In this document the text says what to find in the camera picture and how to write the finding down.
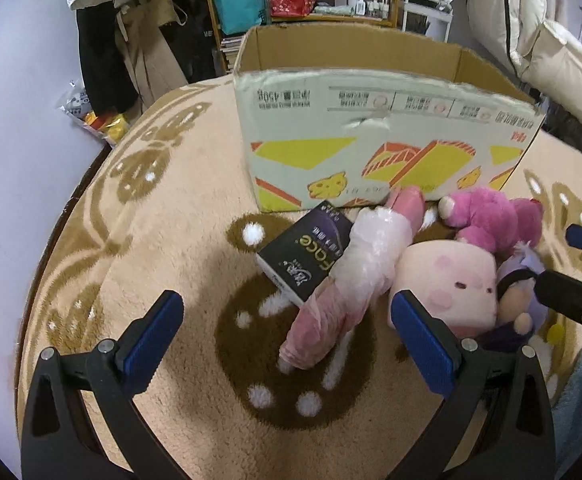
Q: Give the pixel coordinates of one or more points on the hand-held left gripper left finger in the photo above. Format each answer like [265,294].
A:
[153,327]

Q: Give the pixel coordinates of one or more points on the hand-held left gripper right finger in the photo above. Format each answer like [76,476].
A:
[418,332]

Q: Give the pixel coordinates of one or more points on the pink square face plush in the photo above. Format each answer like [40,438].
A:
[446,285]

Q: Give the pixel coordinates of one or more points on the purple haired doll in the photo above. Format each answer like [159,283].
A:
[513,302]

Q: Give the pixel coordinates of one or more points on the printed cardboard box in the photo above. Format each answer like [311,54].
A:
[371,130]

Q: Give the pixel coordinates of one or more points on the pink plush in plastic wrap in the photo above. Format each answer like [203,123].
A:
[366,260]

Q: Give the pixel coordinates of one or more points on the pink bear plush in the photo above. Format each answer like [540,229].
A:
[486,217]

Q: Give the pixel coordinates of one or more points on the light blue towel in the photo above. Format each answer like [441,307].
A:
[578,400]

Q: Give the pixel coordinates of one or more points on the beige brown patterned rug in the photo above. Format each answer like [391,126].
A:
[181,220]

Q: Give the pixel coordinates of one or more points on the black product box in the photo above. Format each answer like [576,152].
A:
[303,255]

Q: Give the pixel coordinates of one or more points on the white padded jacket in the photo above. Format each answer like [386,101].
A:
[556,35]

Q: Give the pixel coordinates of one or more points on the snack packet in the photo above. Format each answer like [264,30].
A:
[83,110]

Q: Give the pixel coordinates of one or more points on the beige hanging garment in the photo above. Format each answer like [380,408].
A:
[153,55]

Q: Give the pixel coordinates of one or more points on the black hanging garment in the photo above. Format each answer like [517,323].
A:
[101,60]

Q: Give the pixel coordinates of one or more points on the white trolley cart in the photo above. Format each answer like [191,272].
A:
[428,12]

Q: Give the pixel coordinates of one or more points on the stack of magazines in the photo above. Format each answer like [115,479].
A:
[231,52]

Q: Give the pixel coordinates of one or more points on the black bag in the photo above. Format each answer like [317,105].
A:
[196,30]

